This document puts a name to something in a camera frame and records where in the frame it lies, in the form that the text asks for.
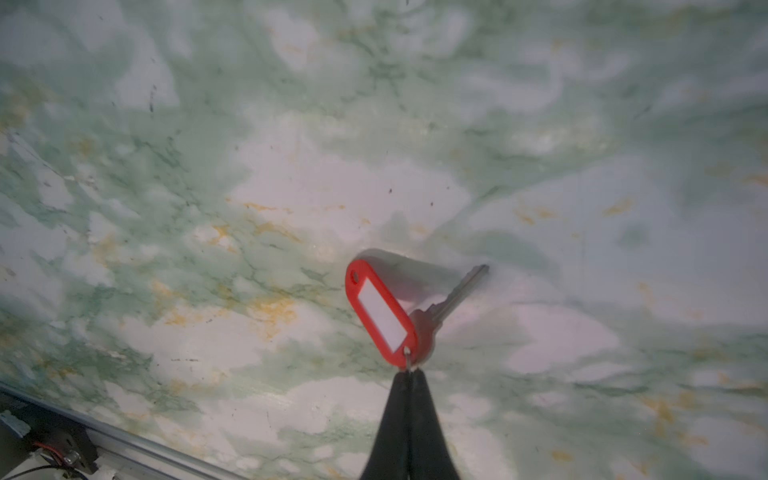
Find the silver key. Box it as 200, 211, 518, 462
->
408, 265, 490, 366

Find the red key tag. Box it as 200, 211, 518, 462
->
345, 259, 419, 369

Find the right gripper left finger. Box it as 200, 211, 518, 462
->
360, 371, 411, 480

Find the aluminium front rail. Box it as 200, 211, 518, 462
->
1, 382, 244, 479

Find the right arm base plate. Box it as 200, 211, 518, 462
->
28, 421, 99, 474

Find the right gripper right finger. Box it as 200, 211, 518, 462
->
410, 369, 460, 480

